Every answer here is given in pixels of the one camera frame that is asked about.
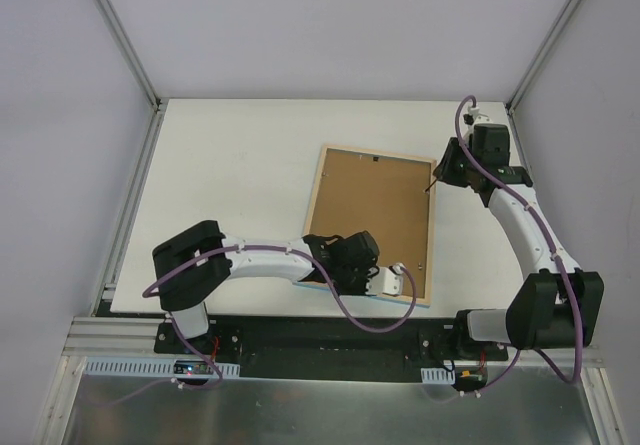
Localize blue picture frame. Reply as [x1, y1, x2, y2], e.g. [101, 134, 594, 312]
[297, 143, 441, 310]

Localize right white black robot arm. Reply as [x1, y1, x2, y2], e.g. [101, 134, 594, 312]
[435, 124, 604, 360]

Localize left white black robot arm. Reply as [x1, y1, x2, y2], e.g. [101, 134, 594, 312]
[142, 220, 385, 354]

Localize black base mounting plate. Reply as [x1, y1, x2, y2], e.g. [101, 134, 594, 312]
[153, 314, 510, 380]

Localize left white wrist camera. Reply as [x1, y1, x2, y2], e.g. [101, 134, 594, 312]
[365, 263, 404, 297]

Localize brown frame backing board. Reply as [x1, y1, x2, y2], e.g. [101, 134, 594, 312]
[304, 147, 435, 304]

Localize right white cable duct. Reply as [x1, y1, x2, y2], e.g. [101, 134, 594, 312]
[420, 367, 456, 386]

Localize white cable duct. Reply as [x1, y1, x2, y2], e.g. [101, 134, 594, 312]
[84, 357, 219, 380]
[420, 367, 456, 386]

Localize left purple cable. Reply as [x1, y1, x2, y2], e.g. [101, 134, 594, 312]
[141, 244, 419, 406]

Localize left white cable duct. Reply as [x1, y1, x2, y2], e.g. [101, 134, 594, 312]
[84, 357, 219, 380]

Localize right aluminium corner post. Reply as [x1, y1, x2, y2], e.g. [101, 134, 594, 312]
[505, 0, 586, 116]

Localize aluminium corner post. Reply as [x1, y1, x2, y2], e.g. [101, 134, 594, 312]
[94, 0, 163, 110]
[505, 0, 586, 116]

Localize front aluminium rail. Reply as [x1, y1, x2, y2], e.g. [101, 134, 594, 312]
[62, 316, 605, 366]

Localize left aluminium corner post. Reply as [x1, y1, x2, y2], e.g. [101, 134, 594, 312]
[94, 0, 163, 110]

